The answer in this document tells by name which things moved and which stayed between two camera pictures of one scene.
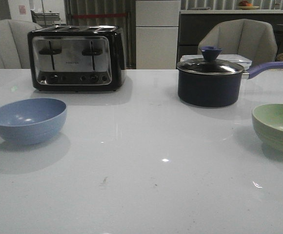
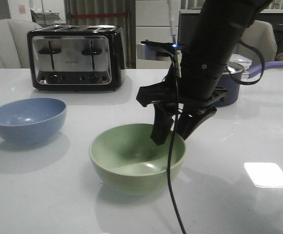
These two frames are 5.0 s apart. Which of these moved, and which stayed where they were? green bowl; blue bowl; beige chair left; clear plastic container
Moved: green bowl
Stayed: clear plastic container; blue bowl; beige chair left
